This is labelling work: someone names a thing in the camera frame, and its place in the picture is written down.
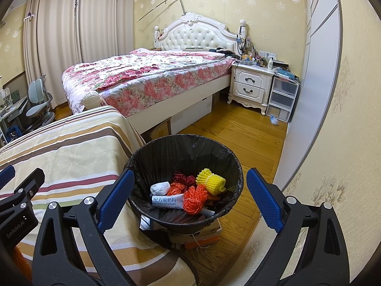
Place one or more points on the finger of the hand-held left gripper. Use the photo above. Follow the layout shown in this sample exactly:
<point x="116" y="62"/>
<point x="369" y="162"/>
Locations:
<point x="6" y="175"/>
<point x="29" y="184"/>

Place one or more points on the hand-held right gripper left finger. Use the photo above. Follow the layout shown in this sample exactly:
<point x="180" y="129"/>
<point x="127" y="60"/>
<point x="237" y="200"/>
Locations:
<point x="116" y="198"/>

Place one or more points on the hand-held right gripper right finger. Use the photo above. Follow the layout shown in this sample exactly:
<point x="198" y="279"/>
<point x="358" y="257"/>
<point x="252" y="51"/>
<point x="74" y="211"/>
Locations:
<point x="263" y="199"/>

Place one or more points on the white paper packet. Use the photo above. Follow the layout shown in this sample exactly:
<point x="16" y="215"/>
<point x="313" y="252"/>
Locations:
<point x="166" y="202"/>

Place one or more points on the yellow foam fruit net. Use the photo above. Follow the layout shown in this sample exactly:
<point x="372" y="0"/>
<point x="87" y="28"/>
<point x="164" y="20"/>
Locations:
<point x="211" y="180"/>

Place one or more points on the orange plastic bag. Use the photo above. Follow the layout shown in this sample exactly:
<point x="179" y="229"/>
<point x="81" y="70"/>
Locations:
<point x="176" y="189"/>

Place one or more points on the orange foam fruit net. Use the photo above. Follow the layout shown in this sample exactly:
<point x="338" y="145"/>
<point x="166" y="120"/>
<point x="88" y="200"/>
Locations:
<point x="195" y="199"/>

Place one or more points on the dark red mesh net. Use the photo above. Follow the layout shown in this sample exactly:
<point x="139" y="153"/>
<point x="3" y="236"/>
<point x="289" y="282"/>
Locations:
<point x="184" y="178"/>

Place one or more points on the black bin with black liner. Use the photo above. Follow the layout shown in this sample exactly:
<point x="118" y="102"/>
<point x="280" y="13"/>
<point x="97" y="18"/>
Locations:
<point x="178" y="155"/>

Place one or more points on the grey study desk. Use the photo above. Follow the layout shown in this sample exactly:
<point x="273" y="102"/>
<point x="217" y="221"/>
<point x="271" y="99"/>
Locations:
<point x="13" y="113"/>

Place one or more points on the striped tablecloth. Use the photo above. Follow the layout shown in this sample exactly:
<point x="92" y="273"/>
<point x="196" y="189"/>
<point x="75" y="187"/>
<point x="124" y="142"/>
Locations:
<point x="80" y="146"/>

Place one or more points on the blue grey desk chair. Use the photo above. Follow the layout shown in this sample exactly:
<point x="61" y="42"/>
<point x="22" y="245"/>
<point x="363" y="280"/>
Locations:
<point x="38" y="104"/>

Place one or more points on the blue wrapper on floor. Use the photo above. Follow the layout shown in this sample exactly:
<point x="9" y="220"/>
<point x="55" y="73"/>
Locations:
<point x="273" y="120"/>

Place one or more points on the brown cardboard box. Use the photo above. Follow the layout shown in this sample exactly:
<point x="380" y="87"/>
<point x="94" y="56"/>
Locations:
<point x="160" y="128"/>

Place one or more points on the white volleyball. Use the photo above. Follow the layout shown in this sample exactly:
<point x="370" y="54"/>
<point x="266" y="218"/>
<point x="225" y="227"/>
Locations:
<point x="94" y="100"/>

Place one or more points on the clear plastic drawer unit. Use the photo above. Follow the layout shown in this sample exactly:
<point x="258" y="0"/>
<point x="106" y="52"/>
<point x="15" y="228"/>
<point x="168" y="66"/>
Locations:
<point x="282" y="98"/>

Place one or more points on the white storage box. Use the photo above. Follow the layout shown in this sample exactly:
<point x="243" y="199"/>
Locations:
<point x="193" y="113"/>

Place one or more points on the white nightstand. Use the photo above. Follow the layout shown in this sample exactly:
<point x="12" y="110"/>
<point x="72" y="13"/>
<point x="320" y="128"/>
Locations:
<point x="250" y="88"/>

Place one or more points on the floral quilt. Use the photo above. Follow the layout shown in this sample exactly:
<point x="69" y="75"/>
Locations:
<point x="148" y="74"/>

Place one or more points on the white wardrobe sliding door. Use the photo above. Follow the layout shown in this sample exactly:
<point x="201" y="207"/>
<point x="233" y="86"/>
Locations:
<point x="315" y="80"/>

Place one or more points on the clutter of small bottles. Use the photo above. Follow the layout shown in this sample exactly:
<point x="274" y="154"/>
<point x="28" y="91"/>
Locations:
<point x="265" y="61"/>

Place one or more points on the beige curtain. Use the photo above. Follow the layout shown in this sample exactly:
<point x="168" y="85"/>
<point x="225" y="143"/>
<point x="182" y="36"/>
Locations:
<point x="53" y="41"/>
<point x="105" y="20"/>

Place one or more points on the white bed with tufted headboard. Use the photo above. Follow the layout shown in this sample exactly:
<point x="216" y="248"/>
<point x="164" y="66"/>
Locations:
<point x="193" y="34"/>

